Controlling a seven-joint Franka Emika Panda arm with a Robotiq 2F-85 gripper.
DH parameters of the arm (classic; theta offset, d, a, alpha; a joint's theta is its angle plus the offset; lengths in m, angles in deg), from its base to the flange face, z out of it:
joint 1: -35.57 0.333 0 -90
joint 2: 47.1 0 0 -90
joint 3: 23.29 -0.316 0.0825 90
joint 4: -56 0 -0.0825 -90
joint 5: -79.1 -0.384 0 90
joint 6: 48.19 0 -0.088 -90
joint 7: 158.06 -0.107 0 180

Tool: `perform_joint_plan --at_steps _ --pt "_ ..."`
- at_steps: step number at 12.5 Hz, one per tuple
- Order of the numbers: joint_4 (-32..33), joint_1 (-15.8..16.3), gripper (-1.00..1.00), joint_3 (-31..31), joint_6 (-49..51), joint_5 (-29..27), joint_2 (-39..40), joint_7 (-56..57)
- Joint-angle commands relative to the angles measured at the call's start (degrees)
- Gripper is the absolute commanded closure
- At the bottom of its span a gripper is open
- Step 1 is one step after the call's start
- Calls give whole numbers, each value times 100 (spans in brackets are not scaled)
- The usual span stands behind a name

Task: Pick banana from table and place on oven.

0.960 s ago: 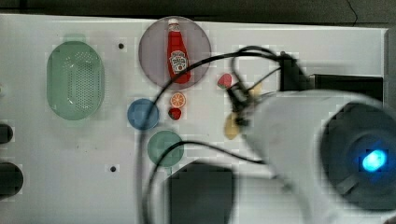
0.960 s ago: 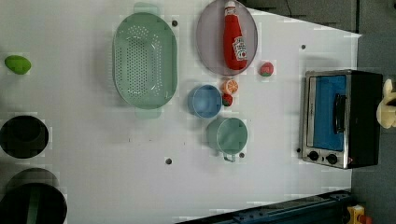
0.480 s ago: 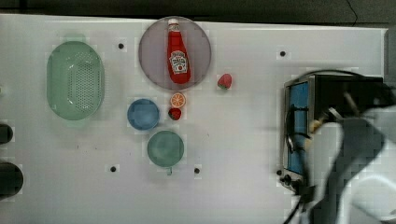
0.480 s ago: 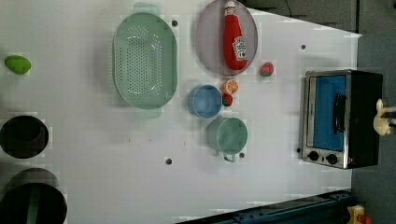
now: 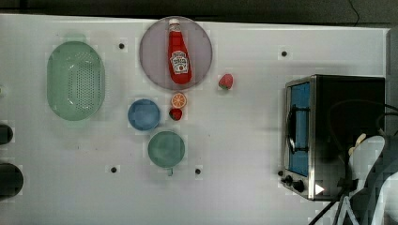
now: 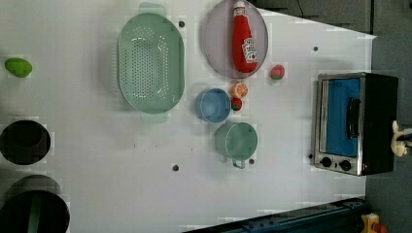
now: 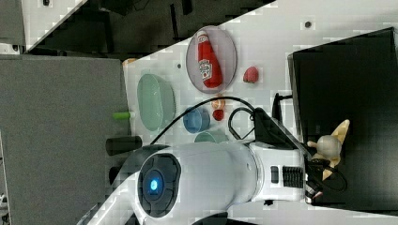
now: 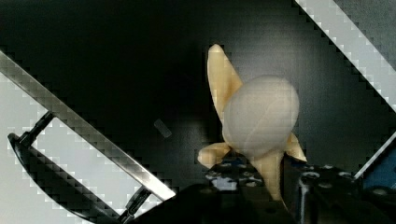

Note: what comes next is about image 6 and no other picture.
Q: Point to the green mug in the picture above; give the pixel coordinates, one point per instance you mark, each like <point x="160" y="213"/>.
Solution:
<point x="237" y="141"/>

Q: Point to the grey round plate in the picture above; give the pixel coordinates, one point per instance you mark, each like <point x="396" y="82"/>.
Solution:
<point x="217" y="38"/>

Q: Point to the green perforated colander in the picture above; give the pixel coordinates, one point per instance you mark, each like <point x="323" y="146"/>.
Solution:
<point x="151" y="63"/>

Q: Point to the yellow plush banana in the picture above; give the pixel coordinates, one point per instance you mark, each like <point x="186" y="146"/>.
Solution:
<point x="401" y="140"/>

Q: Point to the blue metal frame rail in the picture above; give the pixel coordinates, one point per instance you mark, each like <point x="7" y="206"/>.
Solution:
<point x="336" y="217"/>

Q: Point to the red plush ketchup bottle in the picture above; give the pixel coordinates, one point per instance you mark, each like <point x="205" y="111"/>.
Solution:
<point x="244" y="51"/>

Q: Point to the small red plush strawberry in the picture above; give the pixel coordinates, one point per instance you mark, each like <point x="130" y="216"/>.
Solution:
<point x="236" y="104"/>

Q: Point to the yellow red emergency button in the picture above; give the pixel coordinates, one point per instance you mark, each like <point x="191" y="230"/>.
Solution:
<point x="372" y="224"/>

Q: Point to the black bowl with green stripe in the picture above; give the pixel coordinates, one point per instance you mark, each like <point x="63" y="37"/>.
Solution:
<point x="34" y="205"/>

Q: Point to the black silver toaster oven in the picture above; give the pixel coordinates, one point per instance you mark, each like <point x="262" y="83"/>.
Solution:
<point x="354" y="123"/>

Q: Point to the red green plush strawberry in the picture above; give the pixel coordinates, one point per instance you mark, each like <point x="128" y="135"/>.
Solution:
<point x="277" y="72"/>

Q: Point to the plush orange slice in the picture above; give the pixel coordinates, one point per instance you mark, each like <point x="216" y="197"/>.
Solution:
<point x="239" y="90"/>

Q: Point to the black round bowl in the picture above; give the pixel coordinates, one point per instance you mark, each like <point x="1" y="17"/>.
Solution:
<point x="25" y="142"/>

